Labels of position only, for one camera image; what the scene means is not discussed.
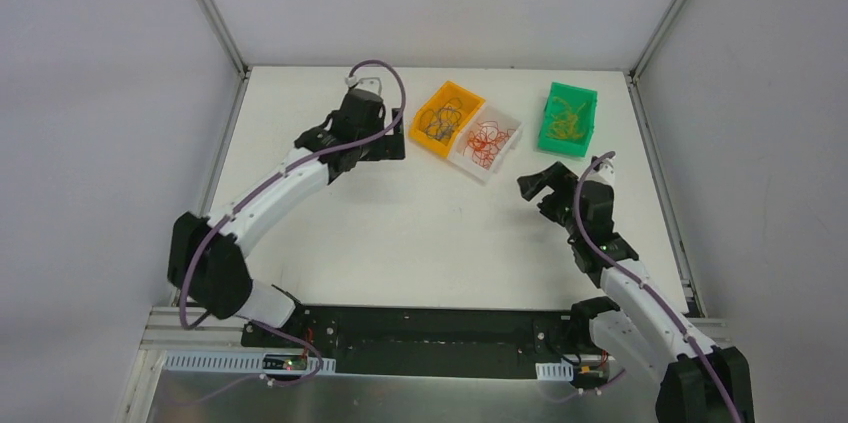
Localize yellow wire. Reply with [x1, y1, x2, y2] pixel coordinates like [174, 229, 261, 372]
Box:
[545, 96, 594, 143]

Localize red wires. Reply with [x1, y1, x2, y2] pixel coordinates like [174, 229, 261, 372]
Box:
[462, 118, 517, 170]

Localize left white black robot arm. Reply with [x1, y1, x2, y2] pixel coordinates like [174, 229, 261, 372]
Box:
[167, 87, 405, 348]

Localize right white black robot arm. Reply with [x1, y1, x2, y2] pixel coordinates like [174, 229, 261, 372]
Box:
[517, 154, 755, 422]

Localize green plastic bin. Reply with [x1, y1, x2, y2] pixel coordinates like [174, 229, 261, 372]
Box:
[537, 82, 597, 158]

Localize orange plastic bin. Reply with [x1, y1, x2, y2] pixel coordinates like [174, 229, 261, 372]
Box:
[407, 81, 486, 159]

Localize white plastic bin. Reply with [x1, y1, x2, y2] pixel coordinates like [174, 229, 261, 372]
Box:
[448, 103, 524, 184]

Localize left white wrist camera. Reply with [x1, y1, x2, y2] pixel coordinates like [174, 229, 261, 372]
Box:
[345, 76, 383, 96]

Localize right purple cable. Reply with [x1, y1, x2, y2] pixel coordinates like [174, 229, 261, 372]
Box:
[573, 151, 745, 423]

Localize right white cable duct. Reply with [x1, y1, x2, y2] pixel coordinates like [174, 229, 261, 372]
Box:
[535, 360, 574, 382]

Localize white cable duct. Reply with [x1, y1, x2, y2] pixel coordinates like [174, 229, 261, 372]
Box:
[163, 351, 319, 376]
[535, 360, 574, 382]

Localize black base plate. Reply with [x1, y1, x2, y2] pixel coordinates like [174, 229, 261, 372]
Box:
[240, 306, 617, 388]

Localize left aluminium frame post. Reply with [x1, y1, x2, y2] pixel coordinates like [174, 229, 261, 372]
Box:
[196, 0, 249, 79]

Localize aluminium frame post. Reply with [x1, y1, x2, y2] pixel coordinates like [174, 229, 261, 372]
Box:
[196, 0, 249, 79]
[629, 0, 688, 82]

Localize right aluminium frame post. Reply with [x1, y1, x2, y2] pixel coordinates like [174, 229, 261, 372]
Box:
[629, 0, 688, 82]

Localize left white cable duct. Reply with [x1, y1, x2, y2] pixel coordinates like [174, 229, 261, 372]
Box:
[163, 351, 319, 376]

